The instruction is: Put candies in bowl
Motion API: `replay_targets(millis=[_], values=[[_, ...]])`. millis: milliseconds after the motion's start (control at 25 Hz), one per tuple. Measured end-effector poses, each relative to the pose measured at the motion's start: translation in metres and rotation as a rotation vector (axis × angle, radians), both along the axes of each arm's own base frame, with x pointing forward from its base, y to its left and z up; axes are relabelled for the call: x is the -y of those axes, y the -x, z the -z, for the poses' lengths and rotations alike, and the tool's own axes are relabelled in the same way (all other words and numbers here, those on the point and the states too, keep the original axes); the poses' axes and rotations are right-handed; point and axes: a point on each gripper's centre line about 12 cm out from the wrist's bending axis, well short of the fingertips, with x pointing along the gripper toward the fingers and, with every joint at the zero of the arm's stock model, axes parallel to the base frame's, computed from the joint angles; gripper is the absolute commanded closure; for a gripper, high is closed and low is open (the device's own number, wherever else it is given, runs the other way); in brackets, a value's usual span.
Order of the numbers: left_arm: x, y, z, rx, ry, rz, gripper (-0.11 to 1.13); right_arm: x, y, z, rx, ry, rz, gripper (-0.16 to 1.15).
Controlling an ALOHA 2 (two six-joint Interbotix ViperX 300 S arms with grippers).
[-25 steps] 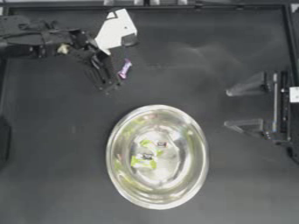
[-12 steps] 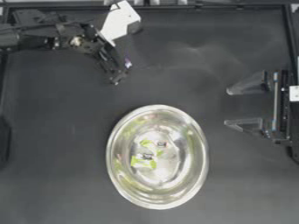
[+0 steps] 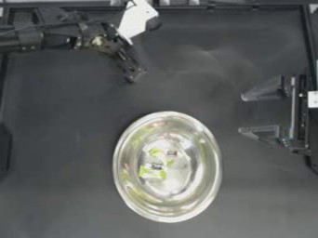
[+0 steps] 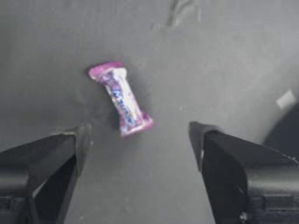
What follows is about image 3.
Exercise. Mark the red white candy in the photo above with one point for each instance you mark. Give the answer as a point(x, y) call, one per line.
point(157, 165)
point(171, 152)

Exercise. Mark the green candy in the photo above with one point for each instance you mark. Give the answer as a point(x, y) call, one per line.
point(151, 173)
point(155, 152)

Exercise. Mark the steel bowl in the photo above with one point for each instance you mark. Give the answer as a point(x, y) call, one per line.
point(198, 198)

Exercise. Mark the grey frame bracket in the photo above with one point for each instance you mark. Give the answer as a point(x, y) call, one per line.
point(115, 2)
point(165, 2)
point(194, 2)

